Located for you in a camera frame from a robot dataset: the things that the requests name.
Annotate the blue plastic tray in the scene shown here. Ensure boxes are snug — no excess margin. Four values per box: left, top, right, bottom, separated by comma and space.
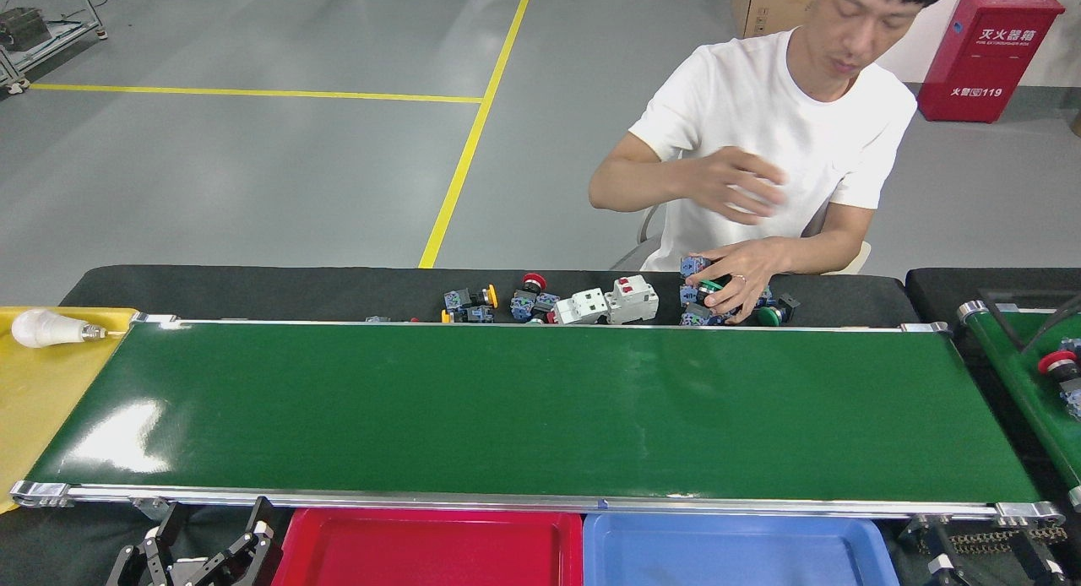
583, 512, 900, 586

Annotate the black drive chain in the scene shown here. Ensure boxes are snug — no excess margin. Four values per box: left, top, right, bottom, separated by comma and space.
950, 525, 1069, 557

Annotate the red plastic tray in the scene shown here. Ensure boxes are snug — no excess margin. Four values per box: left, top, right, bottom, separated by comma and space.
272, 507, 584, 586

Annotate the yellow plastic tray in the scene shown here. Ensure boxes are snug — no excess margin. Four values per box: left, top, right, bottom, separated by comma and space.
0, 306, 140, 515

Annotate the person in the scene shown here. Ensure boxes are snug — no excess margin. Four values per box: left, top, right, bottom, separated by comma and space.
589, 0, 958, 323

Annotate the red fire extinguisher box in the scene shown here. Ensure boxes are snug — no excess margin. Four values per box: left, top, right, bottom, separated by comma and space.
917, 0, 1066, 124

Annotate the yellow push button switch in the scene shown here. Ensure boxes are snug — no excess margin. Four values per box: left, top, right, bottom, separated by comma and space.
443, 285, 499, 313

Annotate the narrow green conveyor belt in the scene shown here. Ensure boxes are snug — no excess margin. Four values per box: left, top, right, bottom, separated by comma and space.
957, 299, 1081, 511

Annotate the person's left hand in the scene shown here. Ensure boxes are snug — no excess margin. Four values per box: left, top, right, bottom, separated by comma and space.
686, 236, 790, 325

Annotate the long black table cover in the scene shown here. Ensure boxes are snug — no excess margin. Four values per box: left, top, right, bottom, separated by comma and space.
59, 265, 921, 329

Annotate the dark metal box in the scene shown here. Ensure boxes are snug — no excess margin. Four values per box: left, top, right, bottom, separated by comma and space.
0, 8, 47, 52

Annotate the white breaker with red levers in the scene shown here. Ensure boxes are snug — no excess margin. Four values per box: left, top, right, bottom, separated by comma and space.
605, 274, 660, 324

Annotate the white light bulb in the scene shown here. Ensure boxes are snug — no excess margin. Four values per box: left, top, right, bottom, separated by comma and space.
11, 309, 109, 349

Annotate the person's right hand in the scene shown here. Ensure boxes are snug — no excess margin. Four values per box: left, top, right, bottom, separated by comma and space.
682, 145, 788, 226

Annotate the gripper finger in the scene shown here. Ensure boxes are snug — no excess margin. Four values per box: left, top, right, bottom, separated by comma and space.
179, 496, 285, 586
898, 517, 972, 586
106, 500, 193, 586
1005, 531, 1069, 586

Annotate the aluminium frame rack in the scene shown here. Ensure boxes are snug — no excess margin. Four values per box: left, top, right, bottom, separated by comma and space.
0, 0, 108, 95

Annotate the cardboard box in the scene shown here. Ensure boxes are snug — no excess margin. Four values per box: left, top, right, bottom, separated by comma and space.
731, 0, 820, 40

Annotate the plain white circuit breaker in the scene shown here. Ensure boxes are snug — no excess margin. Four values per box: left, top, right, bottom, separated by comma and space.
552, 288, 611, 326

